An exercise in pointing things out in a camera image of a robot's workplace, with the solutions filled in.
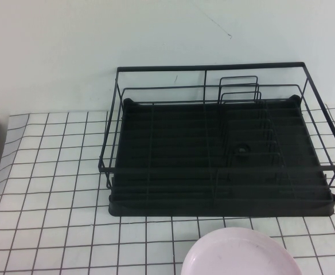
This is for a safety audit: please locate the pink round plate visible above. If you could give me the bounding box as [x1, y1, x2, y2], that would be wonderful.
[181, 227, 302, 275]

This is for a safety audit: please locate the black plastic drip tray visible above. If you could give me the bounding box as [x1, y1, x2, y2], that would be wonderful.
[108, 96, 335, 218]

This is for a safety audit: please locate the black wire dish rack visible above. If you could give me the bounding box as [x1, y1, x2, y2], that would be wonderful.
[98, 61, 335, 201]

